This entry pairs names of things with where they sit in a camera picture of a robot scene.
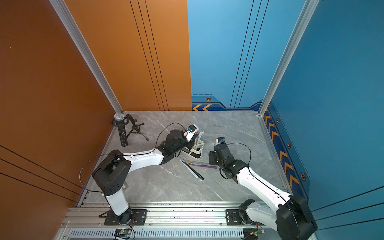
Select left green circuit board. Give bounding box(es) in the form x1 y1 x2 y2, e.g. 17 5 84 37
114 228 135 240

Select purple toothbrush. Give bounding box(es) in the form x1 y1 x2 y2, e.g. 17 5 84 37
188 163 217 169

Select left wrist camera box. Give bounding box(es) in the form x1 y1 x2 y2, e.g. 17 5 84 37
183 124 199 142

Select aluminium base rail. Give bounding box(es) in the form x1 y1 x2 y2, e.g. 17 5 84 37
55 202 280 240

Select black toothbrush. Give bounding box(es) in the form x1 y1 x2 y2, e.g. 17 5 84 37
186 163 205 181

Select small black tripod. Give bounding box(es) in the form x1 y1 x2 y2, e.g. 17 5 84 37
126 114 149 141

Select right green circuit board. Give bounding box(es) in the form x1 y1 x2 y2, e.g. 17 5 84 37
249 230 265 240

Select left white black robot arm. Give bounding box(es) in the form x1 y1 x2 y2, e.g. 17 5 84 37
92 125 199 225

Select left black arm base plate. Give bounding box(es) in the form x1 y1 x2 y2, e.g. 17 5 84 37
104 209 147 226

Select white toothbrush holder organizer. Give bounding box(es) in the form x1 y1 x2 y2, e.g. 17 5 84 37
180 140 205 162

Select green circuit board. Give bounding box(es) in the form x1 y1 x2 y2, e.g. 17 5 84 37
249 230 265 240
114 228 135 240

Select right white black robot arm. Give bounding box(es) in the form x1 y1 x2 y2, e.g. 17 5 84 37
209 137 318 240

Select left aluminium corner post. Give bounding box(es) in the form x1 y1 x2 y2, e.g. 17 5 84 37
50 0 123 113

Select grey white toothbrush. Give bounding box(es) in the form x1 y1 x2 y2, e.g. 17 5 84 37
180 160 199 179

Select black perforated post with ball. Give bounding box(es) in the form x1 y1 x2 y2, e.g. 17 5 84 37
111 113 128 147

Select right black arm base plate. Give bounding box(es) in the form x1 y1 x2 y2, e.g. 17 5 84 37
225 209 249 226

